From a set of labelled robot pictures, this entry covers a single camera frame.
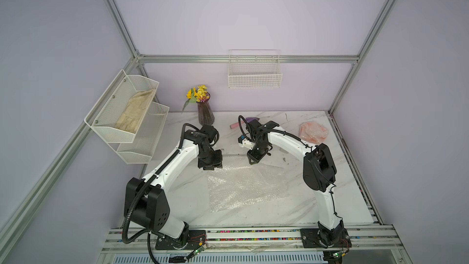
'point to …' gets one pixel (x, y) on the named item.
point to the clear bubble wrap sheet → (312, 132)
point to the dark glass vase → (206, 115)
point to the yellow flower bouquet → (196, 95)
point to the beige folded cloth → (129, 118)
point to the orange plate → (312, 132)
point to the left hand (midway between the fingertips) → (217, 168)
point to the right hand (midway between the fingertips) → (249, 161)
